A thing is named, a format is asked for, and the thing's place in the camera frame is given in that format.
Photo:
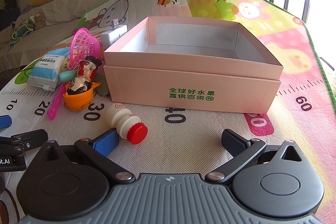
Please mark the pink cardboard box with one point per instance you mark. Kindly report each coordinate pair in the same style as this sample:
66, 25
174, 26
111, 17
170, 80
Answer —
183, 82

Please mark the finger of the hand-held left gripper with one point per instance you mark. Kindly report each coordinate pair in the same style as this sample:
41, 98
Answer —
5, 121
29, 138

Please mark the dark cabinet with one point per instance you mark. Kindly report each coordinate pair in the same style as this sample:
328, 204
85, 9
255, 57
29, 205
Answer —
9, 8

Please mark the white charger plug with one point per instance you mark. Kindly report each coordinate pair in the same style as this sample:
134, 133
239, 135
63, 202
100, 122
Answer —
110, 36

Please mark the grey covered sofa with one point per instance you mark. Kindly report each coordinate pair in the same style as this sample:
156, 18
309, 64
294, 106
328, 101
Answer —
65, 7

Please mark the teal plastic toy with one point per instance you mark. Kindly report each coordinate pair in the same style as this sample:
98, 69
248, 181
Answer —
65, 76

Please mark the green translucent toy piece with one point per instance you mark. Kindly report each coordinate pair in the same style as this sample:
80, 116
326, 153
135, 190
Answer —
103, 88

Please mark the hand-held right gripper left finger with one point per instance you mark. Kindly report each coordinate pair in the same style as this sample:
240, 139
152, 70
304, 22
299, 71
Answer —
106, 144

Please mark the pink plastic basket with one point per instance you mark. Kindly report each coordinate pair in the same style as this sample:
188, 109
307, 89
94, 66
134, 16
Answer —
84, 43

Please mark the brown plush toy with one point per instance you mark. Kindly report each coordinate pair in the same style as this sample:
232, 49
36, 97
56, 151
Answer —
38, 19

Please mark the long orange plush toy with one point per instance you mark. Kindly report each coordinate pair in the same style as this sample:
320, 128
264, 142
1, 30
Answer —
42, 1

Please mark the blue white plastic packet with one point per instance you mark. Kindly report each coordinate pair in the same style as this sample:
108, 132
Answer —
44, 69

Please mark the printed cartoon play mat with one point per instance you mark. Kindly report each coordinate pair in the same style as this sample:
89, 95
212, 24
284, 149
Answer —
189, 140

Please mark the white bottle with red cap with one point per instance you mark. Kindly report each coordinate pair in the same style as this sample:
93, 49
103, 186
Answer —
123, 121

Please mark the green cloth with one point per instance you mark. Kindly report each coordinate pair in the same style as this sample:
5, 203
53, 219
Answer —
22, 31

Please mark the red white cartoon figure toy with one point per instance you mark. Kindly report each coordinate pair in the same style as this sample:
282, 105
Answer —
84, 74

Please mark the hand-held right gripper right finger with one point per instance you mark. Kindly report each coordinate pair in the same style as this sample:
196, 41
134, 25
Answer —
232, 142

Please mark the orange toy cup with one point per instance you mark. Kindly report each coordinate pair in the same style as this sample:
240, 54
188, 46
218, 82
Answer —
78, 100

